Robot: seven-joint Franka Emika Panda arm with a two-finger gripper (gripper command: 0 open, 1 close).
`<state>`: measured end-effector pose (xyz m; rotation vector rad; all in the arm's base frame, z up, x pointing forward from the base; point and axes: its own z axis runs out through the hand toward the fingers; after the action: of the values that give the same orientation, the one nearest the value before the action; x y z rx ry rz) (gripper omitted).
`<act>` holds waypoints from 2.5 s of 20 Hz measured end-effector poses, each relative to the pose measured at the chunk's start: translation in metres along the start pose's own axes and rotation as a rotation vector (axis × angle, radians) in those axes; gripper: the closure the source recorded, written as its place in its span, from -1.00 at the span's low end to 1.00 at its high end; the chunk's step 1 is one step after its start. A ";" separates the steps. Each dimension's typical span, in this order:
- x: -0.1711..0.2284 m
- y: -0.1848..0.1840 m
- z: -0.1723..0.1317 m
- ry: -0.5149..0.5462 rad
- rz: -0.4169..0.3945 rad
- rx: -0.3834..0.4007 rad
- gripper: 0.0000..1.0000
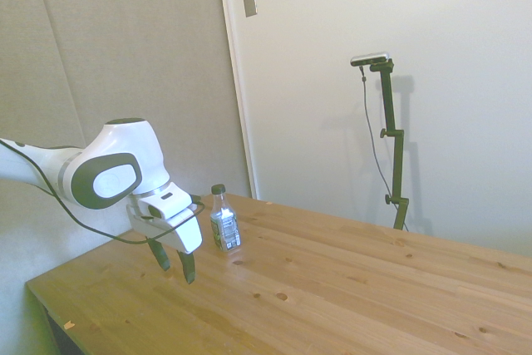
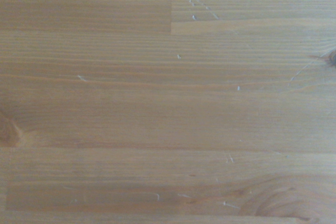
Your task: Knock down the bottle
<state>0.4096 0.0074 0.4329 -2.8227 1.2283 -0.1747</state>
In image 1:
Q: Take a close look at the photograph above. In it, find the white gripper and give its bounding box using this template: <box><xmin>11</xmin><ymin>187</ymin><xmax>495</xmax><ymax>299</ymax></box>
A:
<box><xmin>126</xmin><ymin>203</ymin><xmax>204</xmax><ymax>285</ymax></box>

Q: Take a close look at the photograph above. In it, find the clear plastic bottle black cap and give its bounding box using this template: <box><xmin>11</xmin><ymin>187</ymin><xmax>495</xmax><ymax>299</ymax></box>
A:
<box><xmin>209</xmin><ymin>184</ymin><xmax>243</xmax><ymax>254</ymax></box>

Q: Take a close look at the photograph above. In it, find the black camera stand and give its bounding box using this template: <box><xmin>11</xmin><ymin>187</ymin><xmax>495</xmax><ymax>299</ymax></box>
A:
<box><xmin>369</xmin><ymin>59</ymin><xmax>411</xmax><ymax>231</ymax></box>

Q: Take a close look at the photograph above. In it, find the silver exterior camera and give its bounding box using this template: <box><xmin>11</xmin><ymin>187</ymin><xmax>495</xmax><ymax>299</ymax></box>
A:
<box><xmin>350</xmin><ymin>52</ymin><xmax>392</xmax><ymax>67</ymax></box>

